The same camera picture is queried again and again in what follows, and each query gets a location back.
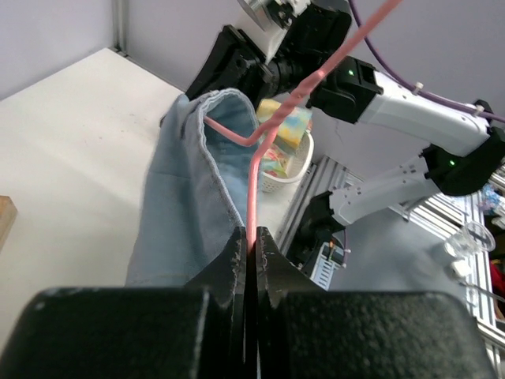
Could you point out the white perforated plastic basket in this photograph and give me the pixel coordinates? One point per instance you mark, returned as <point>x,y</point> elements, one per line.
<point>297,164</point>

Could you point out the wooden clothes rack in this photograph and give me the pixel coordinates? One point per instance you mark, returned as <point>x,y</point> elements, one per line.
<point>8,215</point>

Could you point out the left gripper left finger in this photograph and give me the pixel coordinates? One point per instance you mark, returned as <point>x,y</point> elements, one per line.
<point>194,331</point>

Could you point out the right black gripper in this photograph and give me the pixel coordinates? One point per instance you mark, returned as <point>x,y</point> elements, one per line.
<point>263,64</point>

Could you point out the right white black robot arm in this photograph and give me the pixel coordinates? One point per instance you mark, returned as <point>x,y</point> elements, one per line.
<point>463,150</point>

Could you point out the white slotted cable duct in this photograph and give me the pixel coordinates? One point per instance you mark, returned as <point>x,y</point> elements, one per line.
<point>331,258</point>

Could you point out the light blue denim skirt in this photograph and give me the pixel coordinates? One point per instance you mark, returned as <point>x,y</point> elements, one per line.
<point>195,192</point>

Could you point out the pastel floral cloth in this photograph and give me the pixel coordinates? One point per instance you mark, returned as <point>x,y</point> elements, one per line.
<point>288,138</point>

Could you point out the pink wire hanger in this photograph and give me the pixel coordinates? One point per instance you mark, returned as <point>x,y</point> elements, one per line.
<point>267,131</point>

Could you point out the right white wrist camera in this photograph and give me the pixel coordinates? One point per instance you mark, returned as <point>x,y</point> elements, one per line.
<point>266,22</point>

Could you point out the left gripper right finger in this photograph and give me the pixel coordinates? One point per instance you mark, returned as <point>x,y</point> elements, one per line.
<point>306,332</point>

